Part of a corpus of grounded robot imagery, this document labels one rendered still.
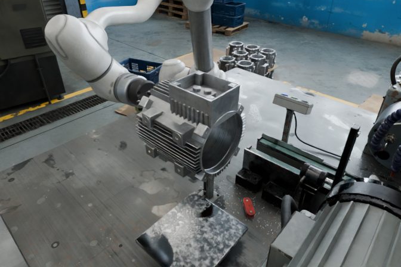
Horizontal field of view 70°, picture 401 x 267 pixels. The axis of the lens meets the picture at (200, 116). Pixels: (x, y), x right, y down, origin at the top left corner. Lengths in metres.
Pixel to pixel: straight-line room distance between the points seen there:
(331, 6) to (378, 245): 6.59
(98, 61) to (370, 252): 0.70
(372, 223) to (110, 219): 0.93
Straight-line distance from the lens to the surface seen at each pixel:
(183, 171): 0.65
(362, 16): 6.78
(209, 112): 0.57
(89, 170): 1.45
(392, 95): 1.50
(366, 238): 0.49
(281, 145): 1.34
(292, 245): 0.49
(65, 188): 1.39
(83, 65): 0.81
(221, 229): 0.99
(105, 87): 0.85
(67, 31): 0.79
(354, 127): 0.93
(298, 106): 1.39
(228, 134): 0.74
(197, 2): 1.25
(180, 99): 0.62
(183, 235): 0.98
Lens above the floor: 1.71
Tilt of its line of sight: 32 degrees down
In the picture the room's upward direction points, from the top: straight up
